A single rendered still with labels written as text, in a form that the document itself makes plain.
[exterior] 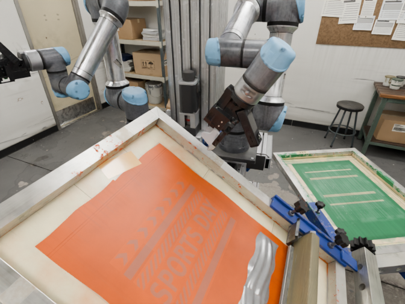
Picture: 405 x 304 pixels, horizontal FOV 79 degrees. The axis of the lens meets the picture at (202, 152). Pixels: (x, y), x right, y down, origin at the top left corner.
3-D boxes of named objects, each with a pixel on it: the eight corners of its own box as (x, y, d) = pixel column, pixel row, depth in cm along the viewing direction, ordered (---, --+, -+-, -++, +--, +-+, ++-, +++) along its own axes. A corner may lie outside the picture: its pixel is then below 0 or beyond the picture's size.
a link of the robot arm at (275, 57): (298, 50, 59) (298, 60, 52) (269, 86, 66) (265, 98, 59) (272, 31, 58) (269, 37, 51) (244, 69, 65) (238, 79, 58)
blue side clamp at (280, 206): (259, 214, 80) (273, 204, 75) (262, 204, 84) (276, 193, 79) (331, 272, 80) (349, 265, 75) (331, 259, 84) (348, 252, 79)
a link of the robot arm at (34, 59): (39, 52, 91) (30, 46, 95) (25, 53, 88) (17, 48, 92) (45, 72, 95) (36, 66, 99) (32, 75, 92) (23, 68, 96)
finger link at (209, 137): (196, 140, 78) (211, 120, 72) (211, 152, 78) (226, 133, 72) (192, 145, 75) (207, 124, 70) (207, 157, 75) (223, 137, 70)
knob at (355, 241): (345, 254, 83) (365, 246, 78) (344, 241, 87) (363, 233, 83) (362, 268, 83) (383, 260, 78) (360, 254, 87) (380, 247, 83)
